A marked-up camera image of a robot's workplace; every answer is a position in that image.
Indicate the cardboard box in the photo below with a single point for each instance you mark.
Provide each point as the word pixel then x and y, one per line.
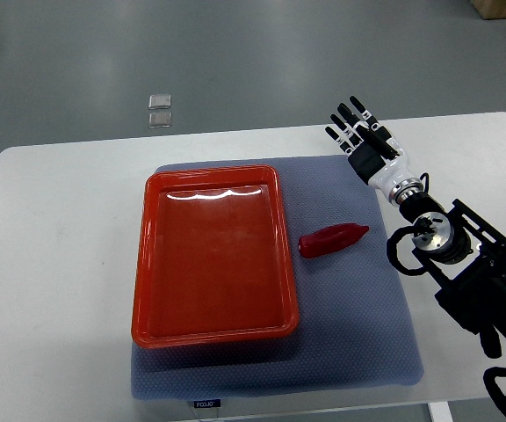
pixel 490 9

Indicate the red pepper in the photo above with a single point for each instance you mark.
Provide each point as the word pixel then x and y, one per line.
pixel 331 239

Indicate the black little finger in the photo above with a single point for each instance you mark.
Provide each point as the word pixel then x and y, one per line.
pixel 343 144

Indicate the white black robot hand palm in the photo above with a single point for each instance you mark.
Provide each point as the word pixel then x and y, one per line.
pixel 391 176

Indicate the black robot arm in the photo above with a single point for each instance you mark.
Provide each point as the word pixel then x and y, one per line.
pixel 463 253

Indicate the white table leg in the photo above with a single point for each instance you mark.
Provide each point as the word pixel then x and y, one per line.
pixel 440 412

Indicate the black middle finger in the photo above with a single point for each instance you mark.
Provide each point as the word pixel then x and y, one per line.
pixel 349 117

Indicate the blue-grey textured mat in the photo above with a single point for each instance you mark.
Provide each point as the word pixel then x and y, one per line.
pixel 355 328

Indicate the upper metal floor plate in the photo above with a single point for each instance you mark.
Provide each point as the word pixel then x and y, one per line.
pixel 159 101

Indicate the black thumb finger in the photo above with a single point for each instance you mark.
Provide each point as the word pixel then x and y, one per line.
pixel 374 142

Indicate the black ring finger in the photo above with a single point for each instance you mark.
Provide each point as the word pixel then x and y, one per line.
pixel 352 136

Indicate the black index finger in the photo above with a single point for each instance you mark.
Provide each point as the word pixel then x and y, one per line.
pixel 364 112

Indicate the black mat label tag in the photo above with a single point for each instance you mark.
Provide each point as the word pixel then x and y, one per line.
pixel 207 404

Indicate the red plastic tray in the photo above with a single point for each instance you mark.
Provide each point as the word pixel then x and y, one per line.
pixel 214 262

